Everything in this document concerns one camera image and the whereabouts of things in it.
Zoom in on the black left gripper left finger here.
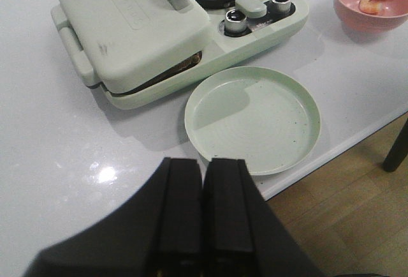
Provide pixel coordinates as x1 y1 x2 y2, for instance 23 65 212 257
25 158 202 276

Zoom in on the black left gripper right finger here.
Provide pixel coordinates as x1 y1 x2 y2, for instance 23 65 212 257
203 158 319 276

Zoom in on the white bread slice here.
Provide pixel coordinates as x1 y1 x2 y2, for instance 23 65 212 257
140 51 202 88

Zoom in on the mint green hinged lid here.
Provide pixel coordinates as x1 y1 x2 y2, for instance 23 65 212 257
52 0 212 94

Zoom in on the orange cooked shrimp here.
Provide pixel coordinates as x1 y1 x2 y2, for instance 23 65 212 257
358 0 391 15

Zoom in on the pink plastic bowl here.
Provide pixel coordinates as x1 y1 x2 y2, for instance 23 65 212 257
333 0 407 33

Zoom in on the mint green breakfast maker base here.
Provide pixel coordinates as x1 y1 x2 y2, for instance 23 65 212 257
90 0 309 110

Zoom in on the mint green round plate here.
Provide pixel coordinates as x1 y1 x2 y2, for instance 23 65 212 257
184 66 321 176

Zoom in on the black table leg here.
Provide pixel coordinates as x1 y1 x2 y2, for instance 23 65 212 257
382 122 408 172

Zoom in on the left silver control knob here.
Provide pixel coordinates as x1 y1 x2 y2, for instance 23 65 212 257
224 9 247 34

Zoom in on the silver control knob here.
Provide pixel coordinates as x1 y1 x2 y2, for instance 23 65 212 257
224 9 247 34
270 0 291 14

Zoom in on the right silver control knob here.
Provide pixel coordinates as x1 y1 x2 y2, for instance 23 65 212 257
270 0 291 14

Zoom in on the mint green pan handle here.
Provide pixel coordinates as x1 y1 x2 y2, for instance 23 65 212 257
235 0 267 19

